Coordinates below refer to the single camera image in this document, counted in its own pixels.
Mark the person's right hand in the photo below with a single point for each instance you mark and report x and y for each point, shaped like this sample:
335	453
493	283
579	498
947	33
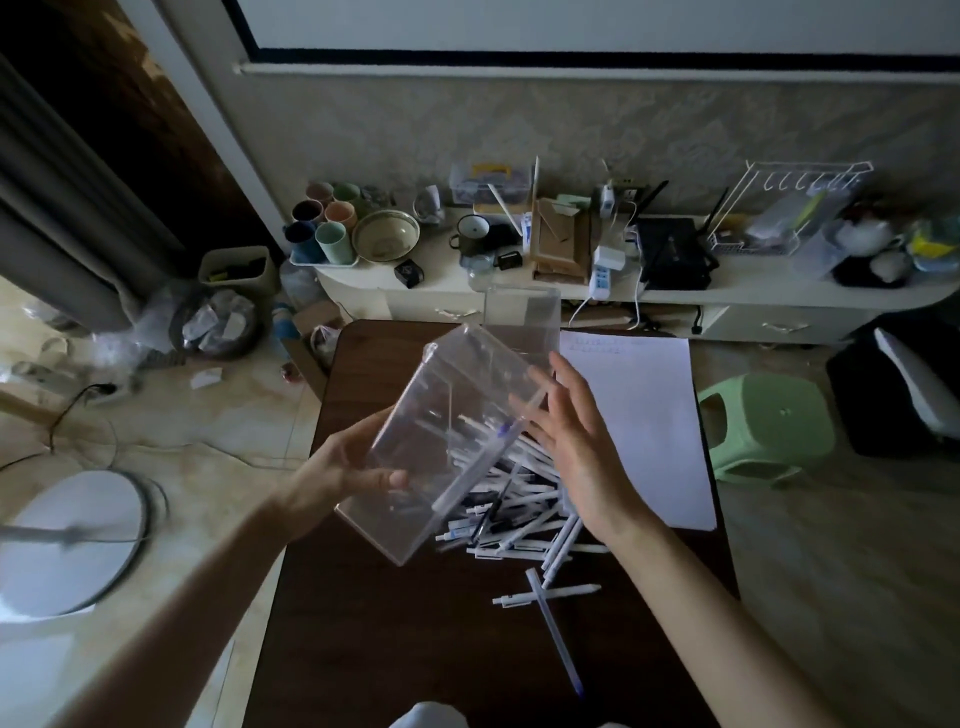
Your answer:
592	472

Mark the person's left hand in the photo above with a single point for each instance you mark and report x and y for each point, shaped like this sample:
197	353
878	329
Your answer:
322	495

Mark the stack of white paper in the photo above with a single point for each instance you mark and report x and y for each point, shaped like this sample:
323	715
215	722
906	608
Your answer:
652	420

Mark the pile of pens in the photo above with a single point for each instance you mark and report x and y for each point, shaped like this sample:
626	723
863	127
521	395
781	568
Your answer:
510	525

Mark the person's right forearm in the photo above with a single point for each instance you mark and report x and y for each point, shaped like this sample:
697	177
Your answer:
712	637

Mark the person's left forearm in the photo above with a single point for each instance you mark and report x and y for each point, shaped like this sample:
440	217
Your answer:
187	630

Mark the open cardboard box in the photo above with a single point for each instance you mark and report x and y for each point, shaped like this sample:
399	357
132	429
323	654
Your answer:
311	319

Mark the brown cardboard box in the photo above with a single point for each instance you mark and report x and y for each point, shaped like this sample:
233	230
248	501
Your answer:
559	247

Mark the person's white shirt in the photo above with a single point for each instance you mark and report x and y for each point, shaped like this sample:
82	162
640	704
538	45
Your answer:
431	718

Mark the blue bottle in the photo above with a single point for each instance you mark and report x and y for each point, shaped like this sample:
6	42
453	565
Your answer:
283	330

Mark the white power strip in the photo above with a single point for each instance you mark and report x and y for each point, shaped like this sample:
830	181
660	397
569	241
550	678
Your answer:
598	283

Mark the green plastic stool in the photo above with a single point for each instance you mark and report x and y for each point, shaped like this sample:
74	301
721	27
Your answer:
780	420

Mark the clear water jug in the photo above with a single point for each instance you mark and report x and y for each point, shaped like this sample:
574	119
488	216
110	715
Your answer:
300	285

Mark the small black charger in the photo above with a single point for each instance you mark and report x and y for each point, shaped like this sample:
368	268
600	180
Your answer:
509	260

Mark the small glass jar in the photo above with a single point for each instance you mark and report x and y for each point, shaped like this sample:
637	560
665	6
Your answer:
480	274

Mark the black router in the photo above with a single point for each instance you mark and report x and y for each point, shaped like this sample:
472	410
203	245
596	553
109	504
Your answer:
671	255

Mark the white extension socket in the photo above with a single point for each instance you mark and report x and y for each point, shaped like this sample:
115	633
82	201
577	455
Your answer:
101	391

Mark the group of colourful cups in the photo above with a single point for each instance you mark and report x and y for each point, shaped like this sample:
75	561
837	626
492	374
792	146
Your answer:
335	241

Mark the beige plastic bin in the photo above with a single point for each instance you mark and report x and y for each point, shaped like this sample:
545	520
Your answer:
225	255

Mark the white round fan base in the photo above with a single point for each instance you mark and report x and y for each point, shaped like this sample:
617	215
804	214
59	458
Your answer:
67	555

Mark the dark enamel mug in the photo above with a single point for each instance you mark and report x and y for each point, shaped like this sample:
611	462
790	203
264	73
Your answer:
469	240

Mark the ceramic bowl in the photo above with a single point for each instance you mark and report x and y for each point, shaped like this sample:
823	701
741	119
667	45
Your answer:
386	236

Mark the small white bottle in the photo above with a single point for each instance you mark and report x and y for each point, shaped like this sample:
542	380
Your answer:
607	204

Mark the black bag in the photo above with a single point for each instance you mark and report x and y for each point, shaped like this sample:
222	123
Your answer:
862	397

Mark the clear plastic measuring jug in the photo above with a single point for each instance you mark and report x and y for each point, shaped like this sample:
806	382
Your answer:
817	255

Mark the black round tray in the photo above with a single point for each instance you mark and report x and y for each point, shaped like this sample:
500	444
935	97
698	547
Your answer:
851	274

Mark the white teapot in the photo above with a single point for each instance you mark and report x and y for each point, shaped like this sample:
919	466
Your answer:
862	236

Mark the grey curtain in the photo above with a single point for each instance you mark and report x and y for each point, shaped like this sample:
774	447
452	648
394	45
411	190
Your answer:
67	225

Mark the yellow green container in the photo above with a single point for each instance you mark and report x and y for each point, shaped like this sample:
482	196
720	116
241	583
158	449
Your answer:
934	247

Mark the white projector screen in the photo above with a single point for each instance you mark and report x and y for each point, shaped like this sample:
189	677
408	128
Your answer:
600	22

